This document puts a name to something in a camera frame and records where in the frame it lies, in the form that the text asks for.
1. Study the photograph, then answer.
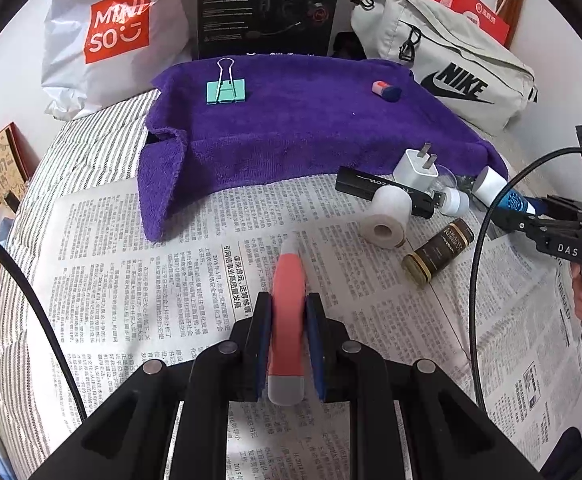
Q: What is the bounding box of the brown bottle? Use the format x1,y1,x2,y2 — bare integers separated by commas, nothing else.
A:
402,218,475,288

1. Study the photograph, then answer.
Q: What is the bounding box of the purple towel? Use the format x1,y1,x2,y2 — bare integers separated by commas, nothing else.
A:
137,55,509,243

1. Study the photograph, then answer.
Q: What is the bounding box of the teal binder clip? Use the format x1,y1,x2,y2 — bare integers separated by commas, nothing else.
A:
206,57,247,106

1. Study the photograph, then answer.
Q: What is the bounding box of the red paper bag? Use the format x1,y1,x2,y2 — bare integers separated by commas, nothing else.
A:
423,0,512,48

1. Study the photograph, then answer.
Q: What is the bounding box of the small white usb adapter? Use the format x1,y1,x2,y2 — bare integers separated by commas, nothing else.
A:
428,187,470,217

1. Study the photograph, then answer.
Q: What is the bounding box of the light blue tissue pack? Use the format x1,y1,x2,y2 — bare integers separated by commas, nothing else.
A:
0,216,18,248

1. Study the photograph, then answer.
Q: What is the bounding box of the black rectangular usb stick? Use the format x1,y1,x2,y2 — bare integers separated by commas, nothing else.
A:
335,166,434,219

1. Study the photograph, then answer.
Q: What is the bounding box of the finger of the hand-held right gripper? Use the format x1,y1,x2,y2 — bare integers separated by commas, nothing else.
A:
545,194,582,221
491,207,581,257

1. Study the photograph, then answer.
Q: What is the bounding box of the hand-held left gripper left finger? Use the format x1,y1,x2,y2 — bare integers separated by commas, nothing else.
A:
53,292,274,480

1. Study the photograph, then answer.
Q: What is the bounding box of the white and blue glue stick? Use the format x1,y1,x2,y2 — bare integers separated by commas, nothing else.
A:
472,166,539,216

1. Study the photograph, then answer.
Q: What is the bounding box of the black headset box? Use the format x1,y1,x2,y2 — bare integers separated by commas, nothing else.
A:
196,0,346,59

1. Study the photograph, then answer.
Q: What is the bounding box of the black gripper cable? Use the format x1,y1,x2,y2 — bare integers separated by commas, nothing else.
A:
0,220,88,418
468,146,582,411

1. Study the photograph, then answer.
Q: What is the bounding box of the grey sling bag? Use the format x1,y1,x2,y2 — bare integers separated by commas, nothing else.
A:
350,0,539,136

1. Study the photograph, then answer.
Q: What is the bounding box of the white plastic shopping bag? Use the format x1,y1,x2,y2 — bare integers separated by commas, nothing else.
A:
41,0,194,121

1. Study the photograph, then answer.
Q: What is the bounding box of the newspaper sheet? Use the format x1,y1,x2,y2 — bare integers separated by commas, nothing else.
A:
41,170,582,480

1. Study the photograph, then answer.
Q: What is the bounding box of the pink and white tube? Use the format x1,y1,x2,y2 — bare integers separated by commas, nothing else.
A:
267,247,308,407

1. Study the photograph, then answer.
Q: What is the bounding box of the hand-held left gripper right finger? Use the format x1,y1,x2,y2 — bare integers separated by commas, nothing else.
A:
305,292,542,480

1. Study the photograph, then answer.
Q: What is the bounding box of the white charger plug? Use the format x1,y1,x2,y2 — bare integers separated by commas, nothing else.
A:
392,143,439,192

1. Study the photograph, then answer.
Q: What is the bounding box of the white tape roll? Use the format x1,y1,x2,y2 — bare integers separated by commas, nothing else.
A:
361,186,412,248

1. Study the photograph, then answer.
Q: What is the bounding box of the small black object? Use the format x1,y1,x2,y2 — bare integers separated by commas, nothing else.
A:
332,31,367,61

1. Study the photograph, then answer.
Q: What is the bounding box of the pink and blue eraser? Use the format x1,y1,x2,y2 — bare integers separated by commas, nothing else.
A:
372,80,403,100

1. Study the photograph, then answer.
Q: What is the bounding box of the wooden door frame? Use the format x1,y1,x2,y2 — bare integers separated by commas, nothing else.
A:
507,0,528,51

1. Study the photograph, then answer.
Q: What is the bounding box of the brown patterned book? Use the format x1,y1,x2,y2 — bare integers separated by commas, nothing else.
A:
0,122,42,211

